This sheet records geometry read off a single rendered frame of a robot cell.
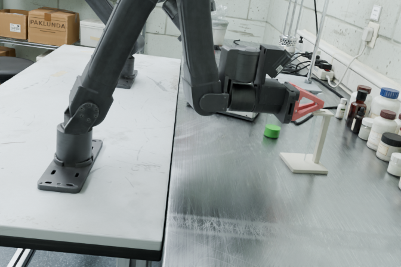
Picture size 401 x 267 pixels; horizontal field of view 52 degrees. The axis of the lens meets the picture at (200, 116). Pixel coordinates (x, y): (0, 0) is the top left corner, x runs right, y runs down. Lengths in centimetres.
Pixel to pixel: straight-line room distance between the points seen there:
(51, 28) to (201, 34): 264
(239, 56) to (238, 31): 283
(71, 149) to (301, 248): 41
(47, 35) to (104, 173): 262
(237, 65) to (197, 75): 8
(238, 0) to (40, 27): 157
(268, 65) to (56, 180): 43
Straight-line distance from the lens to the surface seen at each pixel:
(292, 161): 92
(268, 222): 71
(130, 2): 70
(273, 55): 80
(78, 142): 75
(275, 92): 81
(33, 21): 336
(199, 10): 73
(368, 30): 164
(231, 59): 78
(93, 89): 72
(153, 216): 67
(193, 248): 62
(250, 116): 112
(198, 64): 74
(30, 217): 67
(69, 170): 76
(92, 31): 336
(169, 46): 361
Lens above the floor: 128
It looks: 20 degrees down
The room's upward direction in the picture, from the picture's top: 8 degrees clockwise
